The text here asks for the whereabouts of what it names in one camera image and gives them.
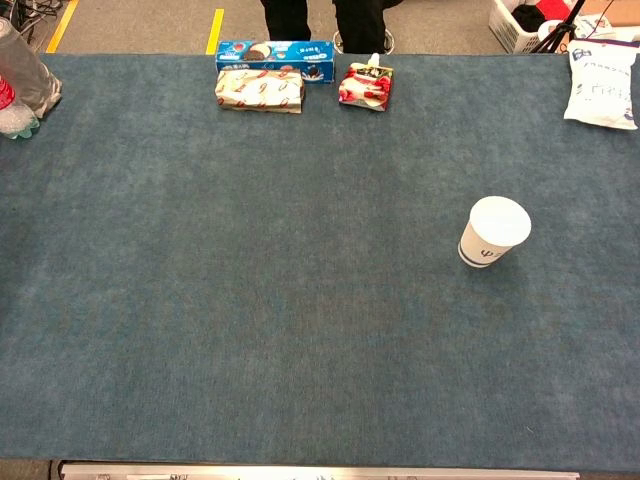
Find white paper cup blue logo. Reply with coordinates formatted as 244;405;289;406
457;195;532;270

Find blue felt table cloth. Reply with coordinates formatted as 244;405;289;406
0;52;640;474

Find red fruit drink pouch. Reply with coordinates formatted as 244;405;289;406
337;52;395;113

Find beige red-print wrapped packet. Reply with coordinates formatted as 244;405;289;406
214;68;305;115

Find blue Oreo cookie box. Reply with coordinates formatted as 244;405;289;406
215;40;335;85

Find person in black trousers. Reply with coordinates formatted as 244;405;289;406
259;0;401;55

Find white plastic basket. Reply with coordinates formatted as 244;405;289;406
488;0;556;55

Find black tripod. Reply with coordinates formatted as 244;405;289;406
529;0;586;54

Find white paper piece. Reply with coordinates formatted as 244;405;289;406
563;39;640;131

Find red-label plastic bottle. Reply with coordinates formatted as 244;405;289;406
0;74;40;140

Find clear plastic bottle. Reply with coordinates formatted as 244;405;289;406
0;18;64;120

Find brown cardboard box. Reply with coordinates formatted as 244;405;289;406
584;0;640;27

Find aluminium table edge rail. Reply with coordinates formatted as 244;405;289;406
59;462;581;480

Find black floor cables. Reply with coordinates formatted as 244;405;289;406
9;0;66;46

